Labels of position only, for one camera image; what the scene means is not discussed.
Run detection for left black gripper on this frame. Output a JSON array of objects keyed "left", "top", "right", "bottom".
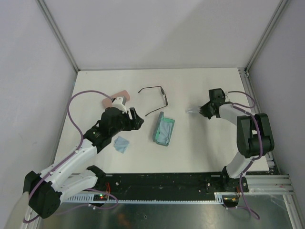
[{"left": 110, "top": 107, "right": 143, "bottom": 136}]

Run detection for small blue cloth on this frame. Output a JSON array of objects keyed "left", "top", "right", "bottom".
[{"left": 114, "top": 136, "right": 130, "bottom": 154}]

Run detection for blue-grey glasses case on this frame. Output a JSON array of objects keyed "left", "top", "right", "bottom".
[{"left": 152, "top": 112, "right": 175, "bottom": 146}]

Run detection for light blue cleaning cloth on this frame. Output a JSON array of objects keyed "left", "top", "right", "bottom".
[{"left": 157, "top": 120, "right": 173, "bottom": 145}]

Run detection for pink glasses case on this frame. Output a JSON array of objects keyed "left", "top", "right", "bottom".
[{"left": 102, "top": 90, "right": 130, "bottom": 109}]

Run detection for brown thin-frame glasses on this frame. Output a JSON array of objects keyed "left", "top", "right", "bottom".
[{"left": 137, "top": 85, "right": 169, "bottom": 117}]

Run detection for white frame sunglasses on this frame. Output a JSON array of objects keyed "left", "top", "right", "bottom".
[{"left": 186, "top": 106, "right": 200, "bottom": 114}]

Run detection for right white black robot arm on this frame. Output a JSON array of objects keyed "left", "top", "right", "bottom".
[{"left": 199, "top": 88, "right": 275, "bottom": 192}]

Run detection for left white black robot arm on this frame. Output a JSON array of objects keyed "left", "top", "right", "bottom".
[{"left": 23, "top": 107, "right": 144, "bottom": 219}]

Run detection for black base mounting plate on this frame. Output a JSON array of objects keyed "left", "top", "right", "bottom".
[{"left": 93, "top": 172, "right": 249, "bottom": 196}]

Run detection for small circuit board with leds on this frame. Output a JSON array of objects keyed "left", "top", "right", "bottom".
[{"left": 93, "top": 194, "right": 109, "bottom": 201}]

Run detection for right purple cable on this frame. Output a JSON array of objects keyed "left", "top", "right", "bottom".
[{"left": 228, "top": 90, "right": 263, "bottom": 220}]

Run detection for purple cable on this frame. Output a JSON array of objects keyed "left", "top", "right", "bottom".
[
  {"left": 228, "top": 90, "right": 263, "bottom": 220},
  {"left": 22, "top": 90, "right": 116, "bottom": 224}
]

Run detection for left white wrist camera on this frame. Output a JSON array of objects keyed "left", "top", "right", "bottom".
[{"left": 112, "top": 96, "right": 127, "bottom": 113}]

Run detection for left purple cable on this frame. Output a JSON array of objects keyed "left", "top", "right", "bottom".
[{"left": 22, "top": 90, "right": 116, "bottom": 224}]

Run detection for white slotted cable duct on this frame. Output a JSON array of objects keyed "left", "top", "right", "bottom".
[{"left": 64, "top": 191, "right": 230, "bottom": 204}]

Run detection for right aluminium frame post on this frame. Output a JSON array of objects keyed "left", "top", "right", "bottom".
[{"left": 244, "top": 0, "right": 291, "bottom": 73}]

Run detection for aluminium frame post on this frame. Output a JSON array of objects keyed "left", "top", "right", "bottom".
[
  {"left": 244, "top": 0, "right": 291, "bottom": 73},
  {"left": 35, "top": 0, "right": 80, "bottom": 73}
]

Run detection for left aluminium frame post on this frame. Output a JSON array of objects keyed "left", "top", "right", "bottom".
[{"left": 35, "top": 0, "right": 80, "bottom": 73}]

